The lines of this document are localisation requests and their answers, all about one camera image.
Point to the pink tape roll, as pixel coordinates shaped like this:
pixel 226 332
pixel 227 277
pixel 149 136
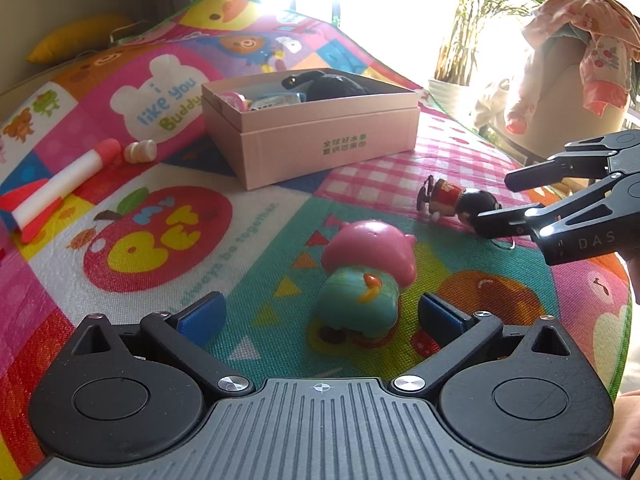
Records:
pixel 234 100

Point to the red white toy rocket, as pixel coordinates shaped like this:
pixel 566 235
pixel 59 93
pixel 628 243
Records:
pixel 60 190

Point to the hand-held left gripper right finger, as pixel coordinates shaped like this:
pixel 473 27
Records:
pixel 440 317

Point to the chair with pink cloth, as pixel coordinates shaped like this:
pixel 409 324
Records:
pixel 600 50

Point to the pink cardboard box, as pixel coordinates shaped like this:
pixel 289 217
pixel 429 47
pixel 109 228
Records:
pixel 320 140

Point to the yellow pillow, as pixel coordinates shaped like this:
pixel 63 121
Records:
pixel 75 37

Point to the black plush toy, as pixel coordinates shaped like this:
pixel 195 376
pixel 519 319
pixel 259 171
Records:
pixel 330 85

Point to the beige sofa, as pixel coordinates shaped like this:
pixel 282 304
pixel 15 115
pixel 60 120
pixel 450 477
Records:
pixel 20 77

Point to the small peach bottle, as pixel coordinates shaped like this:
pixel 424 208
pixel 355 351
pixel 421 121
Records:
pixel 140 151

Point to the white plant pot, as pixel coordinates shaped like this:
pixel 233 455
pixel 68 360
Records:
pixel 450 100

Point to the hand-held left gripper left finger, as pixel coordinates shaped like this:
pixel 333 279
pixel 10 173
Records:
pixel 200 316

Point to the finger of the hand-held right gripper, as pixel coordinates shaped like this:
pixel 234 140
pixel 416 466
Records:
pixel 535 172
pixel 505 220

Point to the pink hat toy figure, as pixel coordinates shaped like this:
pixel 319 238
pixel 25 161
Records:
pixel 365 270

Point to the colourful cartoon play mat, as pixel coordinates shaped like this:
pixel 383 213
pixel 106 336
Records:
pixel 165 240

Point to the blue printed packet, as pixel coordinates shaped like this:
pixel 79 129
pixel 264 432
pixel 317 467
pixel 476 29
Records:
pixel 275 102

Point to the green palm plant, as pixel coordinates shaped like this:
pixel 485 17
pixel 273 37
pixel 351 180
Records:
pixel 490 15

